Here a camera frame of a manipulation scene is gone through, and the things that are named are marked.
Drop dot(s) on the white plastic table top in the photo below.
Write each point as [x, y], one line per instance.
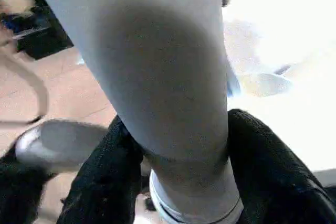
[288, 37]

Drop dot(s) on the white plastic table leg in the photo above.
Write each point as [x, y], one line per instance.
[157, 64]

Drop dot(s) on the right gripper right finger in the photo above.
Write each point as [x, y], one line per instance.
[275, 182]

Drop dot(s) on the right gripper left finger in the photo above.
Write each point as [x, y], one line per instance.
[105, 182]

